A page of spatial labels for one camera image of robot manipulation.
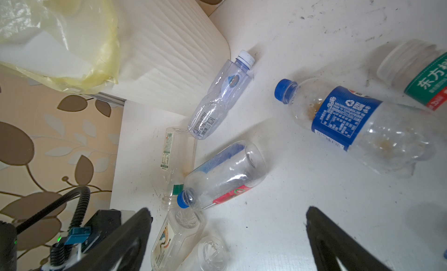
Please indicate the clear bottle yellow label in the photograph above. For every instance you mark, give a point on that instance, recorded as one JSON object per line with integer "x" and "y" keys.
{"x": 209, "y": 254}

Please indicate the clear bottle blue pink label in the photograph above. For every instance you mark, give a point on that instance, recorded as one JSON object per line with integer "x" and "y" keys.
{"x": 232, "y": 172}

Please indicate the white ribbed trash bin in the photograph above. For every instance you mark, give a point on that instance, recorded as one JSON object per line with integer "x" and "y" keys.
{"x": 170, "y": 53}

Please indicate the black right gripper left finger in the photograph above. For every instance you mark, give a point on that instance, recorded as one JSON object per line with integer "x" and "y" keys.
{"x": 123, "y": 250}

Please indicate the yellow bin liner bag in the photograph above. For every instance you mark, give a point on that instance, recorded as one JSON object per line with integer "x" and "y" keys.
{"x": 68, "y": 45}

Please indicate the capless bottle green red label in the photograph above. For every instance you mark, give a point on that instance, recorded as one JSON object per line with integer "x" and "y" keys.
{"x": 418, "y": 69}

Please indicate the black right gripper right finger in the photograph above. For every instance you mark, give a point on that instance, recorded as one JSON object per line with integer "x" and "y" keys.
{"x": 332, "y": 247}

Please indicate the small bottle green white label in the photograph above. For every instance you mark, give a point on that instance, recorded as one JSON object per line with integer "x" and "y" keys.
{"x": 177, "y": 162}

